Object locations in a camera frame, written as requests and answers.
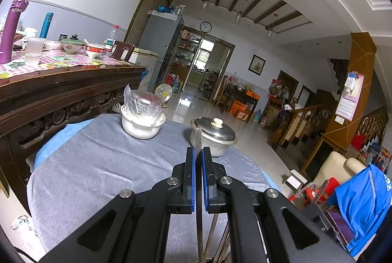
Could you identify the blue cloth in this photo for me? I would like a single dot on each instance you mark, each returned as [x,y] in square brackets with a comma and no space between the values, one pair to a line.
[50,143]

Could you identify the spray bottle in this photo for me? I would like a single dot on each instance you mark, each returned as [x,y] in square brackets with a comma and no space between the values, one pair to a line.
[180,9]

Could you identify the purple bottle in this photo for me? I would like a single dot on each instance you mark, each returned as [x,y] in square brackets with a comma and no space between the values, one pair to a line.
[9,33]

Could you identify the clear plastic cup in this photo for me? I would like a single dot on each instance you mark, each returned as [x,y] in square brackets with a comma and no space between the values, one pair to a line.
[33,51]

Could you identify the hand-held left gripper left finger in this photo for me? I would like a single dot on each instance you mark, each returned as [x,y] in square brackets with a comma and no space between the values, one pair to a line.
[193,183]

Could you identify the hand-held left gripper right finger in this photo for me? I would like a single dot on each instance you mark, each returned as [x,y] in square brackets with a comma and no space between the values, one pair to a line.
[204,186]

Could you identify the cream armchair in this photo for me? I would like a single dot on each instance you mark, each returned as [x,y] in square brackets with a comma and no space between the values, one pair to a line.
[330,165]

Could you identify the blue water jug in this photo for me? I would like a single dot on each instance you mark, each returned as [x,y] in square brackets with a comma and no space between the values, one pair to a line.
[176,84]
[258,116]

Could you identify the green lidded bowl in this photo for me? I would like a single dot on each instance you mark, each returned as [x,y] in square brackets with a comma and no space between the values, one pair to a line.
[72,47]

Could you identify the plastic water bottle red cap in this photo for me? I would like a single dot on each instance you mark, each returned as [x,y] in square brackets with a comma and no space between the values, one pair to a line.
[111,42]

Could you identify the checkered tablecloth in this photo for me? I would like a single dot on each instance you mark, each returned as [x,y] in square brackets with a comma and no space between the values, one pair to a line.
[61,60]

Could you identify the metal pot lid white knob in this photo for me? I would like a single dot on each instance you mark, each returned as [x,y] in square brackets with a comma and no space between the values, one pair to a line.
[211,129]

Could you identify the wooden slatted panel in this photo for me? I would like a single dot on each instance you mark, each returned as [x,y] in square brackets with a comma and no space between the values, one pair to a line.
[147,5]

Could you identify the shelf with groceries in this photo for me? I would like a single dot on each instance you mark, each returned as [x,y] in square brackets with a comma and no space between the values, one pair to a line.
[186,48]

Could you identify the wooden chair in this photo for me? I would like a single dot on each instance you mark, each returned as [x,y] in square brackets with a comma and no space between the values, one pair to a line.
[122,50]

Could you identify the round wall clock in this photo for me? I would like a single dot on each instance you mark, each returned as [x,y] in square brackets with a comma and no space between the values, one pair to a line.
[205,27]

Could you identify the red patterned bowl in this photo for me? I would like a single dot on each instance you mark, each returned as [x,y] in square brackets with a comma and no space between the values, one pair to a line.
[93,51]

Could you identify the aluminium pot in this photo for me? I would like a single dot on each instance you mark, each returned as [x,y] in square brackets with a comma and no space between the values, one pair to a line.
[220,149]

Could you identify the grey refrigerator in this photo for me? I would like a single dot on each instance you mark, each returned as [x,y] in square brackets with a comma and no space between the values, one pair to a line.
[162,42]

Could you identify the blue jacket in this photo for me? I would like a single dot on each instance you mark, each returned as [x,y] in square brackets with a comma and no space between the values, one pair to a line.
[364,204]

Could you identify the carved wooden table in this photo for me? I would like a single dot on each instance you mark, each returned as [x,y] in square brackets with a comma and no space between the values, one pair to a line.
[61,97]

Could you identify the small electric fan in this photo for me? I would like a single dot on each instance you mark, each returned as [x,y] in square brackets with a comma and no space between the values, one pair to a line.
[162,93]

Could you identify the white chest freezer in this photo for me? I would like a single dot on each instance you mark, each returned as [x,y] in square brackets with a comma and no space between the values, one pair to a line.
[147,67]

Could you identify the wooden side table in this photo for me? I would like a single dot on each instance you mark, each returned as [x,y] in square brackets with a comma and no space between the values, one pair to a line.
[242,97]

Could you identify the small white stool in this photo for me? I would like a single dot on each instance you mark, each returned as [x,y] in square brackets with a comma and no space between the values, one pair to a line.
[295,178]

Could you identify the red cloth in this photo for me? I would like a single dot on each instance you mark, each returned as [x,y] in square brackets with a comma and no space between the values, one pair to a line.
[332,188]

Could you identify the wooden stair railing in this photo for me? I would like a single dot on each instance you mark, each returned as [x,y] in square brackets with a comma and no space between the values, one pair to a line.
[303,125]

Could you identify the framed flower picture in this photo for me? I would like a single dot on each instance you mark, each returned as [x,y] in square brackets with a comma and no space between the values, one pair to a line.
[256,64]

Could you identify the wall calendar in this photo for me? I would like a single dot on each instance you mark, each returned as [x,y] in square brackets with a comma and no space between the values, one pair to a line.
[347,103]

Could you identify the grey cloth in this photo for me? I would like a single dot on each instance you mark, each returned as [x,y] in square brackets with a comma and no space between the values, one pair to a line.
[92,174]

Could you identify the white pot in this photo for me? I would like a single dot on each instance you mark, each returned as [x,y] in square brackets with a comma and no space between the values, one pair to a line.
[137,128]

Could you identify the clear plastic wrapped cover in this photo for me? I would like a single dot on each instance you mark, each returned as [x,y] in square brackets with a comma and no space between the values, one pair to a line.
[144,103]

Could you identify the teal bottle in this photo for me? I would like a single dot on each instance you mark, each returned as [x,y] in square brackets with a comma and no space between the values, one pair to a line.
[46,25]

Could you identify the metal chopstick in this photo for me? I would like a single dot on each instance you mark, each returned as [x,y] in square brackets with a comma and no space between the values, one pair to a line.
[220,244]
[224,250]
[199,140]
[210,235]

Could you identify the red white folding rack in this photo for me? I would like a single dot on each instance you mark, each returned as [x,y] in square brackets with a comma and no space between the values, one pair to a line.
[303,194]

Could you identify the teal bag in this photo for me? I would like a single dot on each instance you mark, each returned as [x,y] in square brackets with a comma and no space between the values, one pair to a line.
[165,9]

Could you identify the pendant lamp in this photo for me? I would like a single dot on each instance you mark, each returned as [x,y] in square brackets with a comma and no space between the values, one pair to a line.
[269,32]
[238,18]
[205,4]

